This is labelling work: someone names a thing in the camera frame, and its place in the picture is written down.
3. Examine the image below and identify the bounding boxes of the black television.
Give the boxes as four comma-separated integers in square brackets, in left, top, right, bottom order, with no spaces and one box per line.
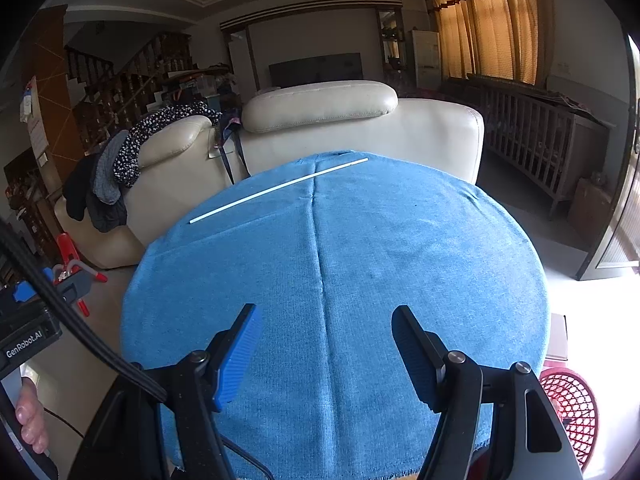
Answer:
[269,52,363,88]

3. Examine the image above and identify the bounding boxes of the white cabinet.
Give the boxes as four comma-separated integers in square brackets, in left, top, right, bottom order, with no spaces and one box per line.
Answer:
[411,29,442,90]

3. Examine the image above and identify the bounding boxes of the thin white stick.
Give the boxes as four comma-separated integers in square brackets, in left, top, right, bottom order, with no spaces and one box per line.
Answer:
[189,157,369,225]

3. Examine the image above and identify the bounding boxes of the dark garment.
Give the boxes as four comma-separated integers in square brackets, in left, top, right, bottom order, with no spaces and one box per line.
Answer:
[62,152,128,233]

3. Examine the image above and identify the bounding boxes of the wooden display shelf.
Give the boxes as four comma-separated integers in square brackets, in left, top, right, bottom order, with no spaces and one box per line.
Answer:
[377,7,406,76]

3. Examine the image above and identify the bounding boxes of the thick black cable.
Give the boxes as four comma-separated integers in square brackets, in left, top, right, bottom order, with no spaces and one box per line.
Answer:
[0,220,168,403]

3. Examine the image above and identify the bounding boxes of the red and grey tool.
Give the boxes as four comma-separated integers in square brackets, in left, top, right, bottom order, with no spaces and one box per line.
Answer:
[52,232,108,318]

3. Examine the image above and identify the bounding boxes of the blue tablecloth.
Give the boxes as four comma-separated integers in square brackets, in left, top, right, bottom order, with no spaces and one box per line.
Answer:
[120,150,551,478]

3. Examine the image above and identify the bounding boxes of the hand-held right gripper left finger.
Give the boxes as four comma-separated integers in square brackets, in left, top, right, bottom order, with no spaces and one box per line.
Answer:
[75,303,265,480]

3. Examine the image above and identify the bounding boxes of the wooden staircase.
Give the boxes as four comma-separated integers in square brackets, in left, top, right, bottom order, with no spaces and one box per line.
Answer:
[65,30,193,146]

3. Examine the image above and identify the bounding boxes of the dark blue strap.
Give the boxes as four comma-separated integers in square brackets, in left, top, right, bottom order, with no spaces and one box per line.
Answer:
[215,112,251,186]

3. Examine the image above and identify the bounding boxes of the brown cardboard box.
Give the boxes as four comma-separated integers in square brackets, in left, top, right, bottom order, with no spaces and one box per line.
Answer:
[567,176,613,241]

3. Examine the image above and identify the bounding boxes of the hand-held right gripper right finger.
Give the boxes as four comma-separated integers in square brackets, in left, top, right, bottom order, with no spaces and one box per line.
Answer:
[391,304,583,480]

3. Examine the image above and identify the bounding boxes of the black white dotted garment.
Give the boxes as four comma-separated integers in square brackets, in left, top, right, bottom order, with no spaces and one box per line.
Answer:
[112,101,223,188]

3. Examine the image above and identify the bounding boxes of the cream leather sofa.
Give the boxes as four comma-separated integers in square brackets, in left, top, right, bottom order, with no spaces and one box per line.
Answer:
[52,80,486,269]

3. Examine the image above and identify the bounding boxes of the grey garment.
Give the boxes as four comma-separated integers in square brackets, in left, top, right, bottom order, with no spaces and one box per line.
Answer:
[90,130,131,206]

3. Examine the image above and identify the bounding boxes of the dark wooden crib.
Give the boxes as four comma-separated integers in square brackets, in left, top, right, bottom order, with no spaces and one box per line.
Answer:
[467,74,611,221]

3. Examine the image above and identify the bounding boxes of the red mesh basket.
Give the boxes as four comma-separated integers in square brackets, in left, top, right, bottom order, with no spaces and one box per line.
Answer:
[537,367,599,473]

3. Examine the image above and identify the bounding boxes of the flat cardboard box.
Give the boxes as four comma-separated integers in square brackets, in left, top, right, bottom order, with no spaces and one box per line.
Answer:
[545,314,569,361]

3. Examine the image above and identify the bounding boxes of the person's left hand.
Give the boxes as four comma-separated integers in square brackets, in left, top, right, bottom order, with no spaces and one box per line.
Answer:
[14,377,51,456]

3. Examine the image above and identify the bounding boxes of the thin black cable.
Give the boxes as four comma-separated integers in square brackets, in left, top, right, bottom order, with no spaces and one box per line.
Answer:
[220,435,271,480]

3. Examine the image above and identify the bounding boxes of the orange curtains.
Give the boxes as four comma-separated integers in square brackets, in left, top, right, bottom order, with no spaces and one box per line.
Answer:
[424,0,556,86]

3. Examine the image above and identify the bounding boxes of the wall calendar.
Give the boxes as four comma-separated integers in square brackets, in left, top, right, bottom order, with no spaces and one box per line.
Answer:
[20,76,51,168]

